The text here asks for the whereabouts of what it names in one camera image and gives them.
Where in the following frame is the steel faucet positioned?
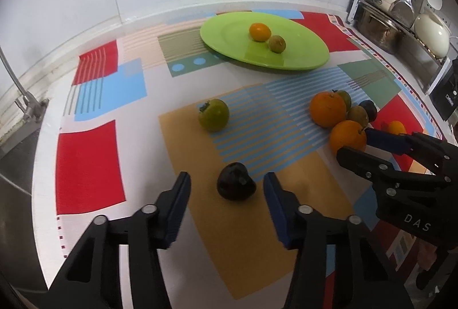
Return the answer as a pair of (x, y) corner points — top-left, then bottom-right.
(0, 43), (50, 123)

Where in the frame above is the small brownish green fruit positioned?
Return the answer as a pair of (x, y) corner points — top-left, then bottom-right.
(346, 105), (369, 128)
(268, 35), (287, 54)

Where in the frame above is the dark purple plum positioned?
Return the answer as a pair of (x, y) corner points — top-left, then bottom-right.
(216, 162), (257, 201)
(358, 99), (378, 122)

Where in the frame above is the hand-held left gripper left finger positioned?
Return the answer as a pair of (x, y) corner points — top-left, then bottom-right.
(46, 171), (192, 309)

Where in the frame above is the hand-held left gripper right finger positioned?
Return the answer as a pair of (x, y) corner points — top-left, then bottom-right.
(263, 172), (412, 309)

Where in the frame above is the small tangerine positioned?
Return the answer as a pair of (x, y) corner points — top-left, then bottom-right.
(387, 120), (407, 136)
(249, 22), (271, 42)

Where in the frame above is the person's right hand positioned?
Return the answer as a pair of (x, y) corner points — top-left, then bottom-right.
(416, 240), (436, 273)

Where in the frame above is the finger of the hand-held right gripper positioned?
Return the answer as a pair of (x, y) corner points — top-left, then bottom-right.
(336, 146), (398, 196)
(365, 128), (458, 178)

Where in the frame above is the large orange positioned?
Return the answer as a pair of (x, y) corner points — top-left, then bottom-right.
(309, 91), (348, 128)
(329, 120), (368, 156)

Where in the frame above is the green persimmon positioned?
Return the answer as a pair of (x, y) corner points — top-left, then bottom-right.
(198, 99), (230, 133)

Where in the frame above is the black appliance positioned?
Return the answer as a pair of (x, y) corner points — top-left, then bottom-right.
(429, 58), (458, 122)

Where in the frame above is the white dish rack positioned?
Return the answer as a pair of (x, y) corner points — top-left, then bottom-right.
(346, 0), (455, 95)

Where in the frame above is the green plate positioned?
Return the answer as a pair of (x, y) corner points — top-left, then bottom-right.
(199, 10), (330, 72)

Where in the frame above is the steel sink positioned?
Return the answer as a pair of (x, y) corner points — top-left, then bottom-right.
(0, 122), (49, 299)

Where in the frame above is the steel pot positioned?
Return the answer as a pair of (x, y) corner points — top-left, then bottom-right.
(356, 1), (406, 55)

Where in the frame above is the colourful patterned tablecloth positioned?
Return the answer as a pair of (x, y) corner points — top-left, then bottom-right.
(55, 9), (445, 301)

